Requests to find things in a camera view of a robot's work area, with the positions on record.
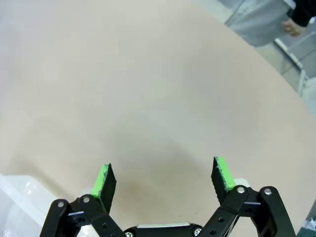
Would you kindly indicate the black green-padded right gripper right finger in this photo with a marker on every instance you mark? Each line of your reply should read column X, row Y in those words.
column 221, row 177

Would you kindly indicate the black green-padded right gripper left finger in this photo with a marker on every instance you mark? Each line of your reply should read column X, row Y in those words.
column 105, row 187

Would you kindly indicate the bare person hand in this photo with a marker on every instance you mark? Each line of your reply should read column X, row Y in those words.
column 292, row 27

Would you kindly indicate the large clear plastic container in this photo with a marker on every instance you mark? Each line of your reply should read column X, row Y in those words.
column 22, row 205

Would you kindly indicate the white background table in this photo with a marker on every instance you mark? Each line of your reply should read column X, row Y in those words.
column 295, row 58

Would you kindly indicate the person in gray trousers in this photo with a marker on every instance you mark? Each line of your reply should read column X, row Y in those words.
column 259, row 19

